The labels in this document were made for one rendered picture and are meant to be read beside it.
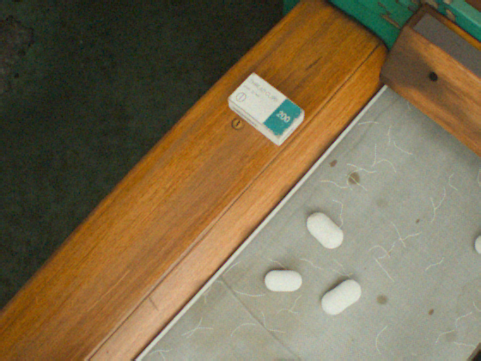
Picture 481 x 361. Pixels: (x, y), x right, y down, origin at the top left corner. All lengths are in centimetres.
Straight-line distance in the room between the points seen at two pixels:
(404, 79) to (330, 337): 23
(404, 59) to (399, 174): 12
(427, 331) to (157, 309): 24
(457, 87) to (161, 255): 29
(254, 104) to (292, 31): 10
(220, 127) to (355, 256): 17
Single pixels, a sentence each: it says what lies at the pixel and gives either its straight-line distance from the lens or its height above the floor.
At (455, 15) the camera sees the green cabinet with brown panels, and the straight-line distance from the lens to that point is 58.
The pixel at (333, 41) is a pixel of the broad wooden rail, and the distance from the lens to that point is 67.
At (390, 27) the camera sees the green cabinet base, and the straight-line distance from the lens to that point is 66.
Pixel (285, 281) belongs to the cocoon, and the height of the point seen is 76.
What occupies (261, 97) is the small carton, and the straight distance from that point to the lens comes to 61.
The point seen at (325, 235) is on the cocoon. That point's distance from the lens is 59.
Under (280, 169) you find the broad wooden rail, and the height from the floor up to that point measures 76.
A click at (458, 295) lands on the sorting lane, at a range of 62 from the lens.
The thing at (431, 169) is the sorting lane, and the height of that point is 74.
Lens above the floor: 133
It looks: 71 degrees down
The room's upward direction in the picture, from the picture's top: 7 degrees counter-clockwise
